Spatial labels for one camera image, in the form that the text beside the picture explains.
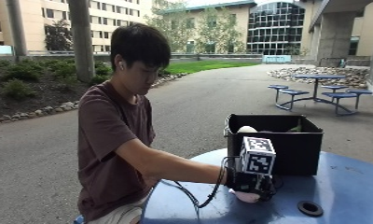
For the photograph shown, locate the pink soft round object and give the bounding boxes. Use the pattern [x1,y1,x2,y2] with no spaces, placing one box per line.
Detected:
[232,189,263,204]

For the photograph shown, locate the brown t-shirt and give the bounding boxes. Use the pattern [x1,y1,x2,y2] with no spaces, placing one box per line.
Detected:
[77,81,159,222]

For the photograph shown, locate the beige shorts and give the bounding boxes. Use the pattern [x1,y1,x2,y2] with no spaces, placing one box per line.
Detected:
[85,196,148,224]

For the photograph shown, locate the glass-fronted building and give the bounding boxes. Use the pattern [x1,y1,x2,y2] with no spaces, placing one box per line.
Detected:
[247,1,308,57]

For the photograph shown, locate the concrete pillar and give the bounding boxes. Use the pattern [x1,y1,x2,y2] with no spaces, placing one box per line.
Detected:
[316,12,359,68]

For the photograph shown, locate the black storage bin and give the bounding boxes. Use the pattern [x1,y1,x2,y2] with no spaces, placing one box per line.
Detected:
[223,113,325,177]

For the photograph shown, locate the thin grey pole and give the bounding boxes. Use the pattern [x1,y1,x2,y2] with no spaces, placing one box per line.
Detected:
[6,0,30,61]

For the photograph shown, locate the white cube of black markers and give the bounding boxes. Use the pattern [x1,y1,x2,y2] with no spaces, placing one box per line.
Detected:
[239,135,277,176]

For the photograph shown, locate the border row of rocks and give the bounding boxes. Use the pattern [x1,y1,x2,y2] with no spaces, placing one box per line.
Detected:
[0,72,190,127]

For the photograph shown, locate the green-roofed building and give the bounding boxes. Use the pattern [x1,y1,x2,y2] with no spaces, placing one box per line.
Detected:
[160,0,259,54]

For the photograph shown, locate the light blue panel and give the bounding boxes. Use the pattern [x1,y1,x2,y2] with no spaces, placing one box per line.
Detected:
[261,54,293,65]

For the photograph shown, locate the blue picnic table with seats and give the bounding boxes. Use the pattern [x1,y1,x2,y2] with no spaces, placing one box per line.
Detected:
[268,74,373,117]

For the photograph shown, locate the group of green shrubs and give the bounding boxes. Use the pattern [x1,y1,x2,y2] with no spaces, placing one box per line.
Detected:
[0,57,114,101]

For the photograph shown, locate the green object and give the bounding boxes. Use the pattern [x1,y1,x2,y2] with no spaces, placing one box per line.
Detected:
[287,119,305,133]

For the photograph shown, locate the the person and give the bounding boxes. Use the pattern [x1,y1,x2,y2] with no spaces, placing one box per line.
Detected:
[77,22,277,224]

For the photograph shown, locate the beige building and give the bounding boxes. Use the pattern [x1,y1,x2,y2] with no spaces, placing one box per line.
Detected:
[0,0,155,54]

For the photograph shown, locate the black ring in table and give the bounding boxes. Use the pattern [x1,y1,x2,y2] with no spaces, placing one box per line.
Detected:
[296,200,325,217]

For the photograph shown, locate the white egg-shaped object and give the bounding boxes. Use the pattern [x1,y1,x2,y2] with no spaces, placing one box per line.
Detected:
[236,125,259,134]

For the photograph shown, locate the bed of grey rocks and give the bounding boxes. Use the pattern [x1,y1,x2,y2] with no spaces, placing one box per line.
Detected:
[267,65,372,90]

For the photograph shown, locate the thick grey pole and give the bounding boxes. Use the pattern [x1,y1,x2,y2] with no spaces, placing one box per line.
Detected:
[66,0,97,84]

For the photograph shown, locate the black cable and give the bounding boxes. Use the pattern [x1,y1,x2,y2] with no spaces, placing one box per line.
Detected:
[159,156,243,216]

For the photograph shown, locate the green lawn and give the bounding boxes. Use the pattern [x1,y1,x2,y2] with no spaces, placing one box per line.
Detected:
[162,59,261,76]

